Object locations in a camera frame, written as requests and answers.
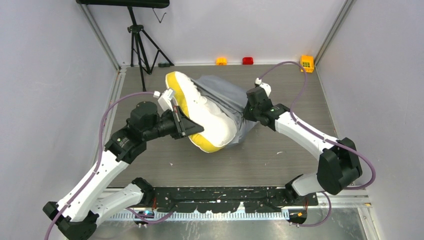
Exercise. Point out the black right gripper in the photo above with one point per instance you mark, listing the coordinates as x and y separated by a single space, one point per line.
247 114

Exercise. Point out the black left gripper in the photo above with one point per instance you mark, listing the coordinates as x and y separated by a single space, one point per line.
191 126

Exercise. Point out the grey pillowcase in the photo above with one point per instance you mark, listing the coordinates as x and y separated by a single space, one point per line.
229 98

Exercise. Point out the white yellow pillow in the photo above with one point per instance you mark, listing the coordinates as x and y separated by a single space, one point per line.
218 128

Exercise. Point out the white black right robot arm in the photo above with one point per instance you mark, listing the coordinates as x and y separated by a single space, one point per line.
338 166

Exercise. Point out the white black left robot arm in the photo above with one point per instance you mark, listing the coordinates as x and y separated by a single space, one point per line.
80 212

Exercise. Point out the red toy block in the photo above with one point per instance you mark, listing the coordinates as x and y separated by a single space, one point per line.
248 60

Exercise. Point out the orange toy block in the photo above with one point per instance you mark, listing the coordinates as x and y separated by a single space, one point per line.
221 61

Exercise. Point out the yellow window toy block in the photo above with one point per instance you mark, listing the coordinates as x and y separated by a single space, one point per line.
307 63

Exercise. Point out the black overhead panel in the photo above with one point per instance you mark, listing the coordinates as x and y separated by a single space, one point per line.
155 4

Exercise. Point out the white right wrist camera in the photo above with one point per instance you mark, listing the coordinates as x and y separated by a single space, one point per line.
259 83

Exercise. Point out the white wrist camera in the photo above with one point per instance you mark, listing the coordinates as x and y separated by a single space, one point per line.
259 83
165 99

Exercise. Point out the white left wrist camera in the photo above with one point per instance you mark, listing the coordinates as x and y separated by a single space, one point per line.
165 99

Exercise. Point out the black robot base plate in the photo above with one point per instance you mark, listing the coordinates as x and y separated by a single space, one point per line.
254 199

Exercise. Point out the black camera tripod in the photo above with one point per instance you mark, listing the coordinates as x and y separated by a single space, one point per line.
138 49

